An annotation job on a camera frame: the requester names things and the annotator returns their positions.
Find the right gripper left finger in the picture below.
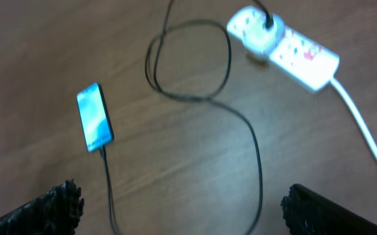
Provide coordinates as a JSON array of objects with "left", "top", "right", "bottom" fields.
[{"left": 0, "top": 180, "right": 84, "bottom": 235}]

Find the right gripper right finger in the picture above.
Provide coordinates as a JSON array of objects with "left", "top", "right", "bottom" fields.
[{"left": 281, "top": 183, "right": 377, "bottom": 235}]

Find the white charger plug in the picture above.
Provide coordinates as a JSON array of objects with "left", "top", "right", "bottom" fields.
[{"left": 242, "top": 14, "right": 285, "bottom": 61}]

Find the blue Galaxy smartphone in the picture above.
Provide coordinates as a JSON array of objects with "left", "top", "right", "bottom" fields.
[{"left": 76, "top": 83, "right": 114, "bottom": 152}]

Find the white power strip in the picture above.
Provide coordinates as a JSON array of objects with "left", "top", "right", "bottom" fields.
[{"left": 227, "top": 6, "right": 340, "bottom": 93}]

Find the white power strip cord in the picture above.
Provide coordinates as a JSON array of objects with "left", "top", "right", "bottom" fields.
[{"left": 330, "top": 77, "right": 377, "bottom": 192}]

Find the black USB charging cable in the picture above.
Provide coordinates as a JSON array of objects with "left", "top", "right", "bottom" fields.
[{"left": 98, "top": 0, "right": 275, "bottom": 235}]

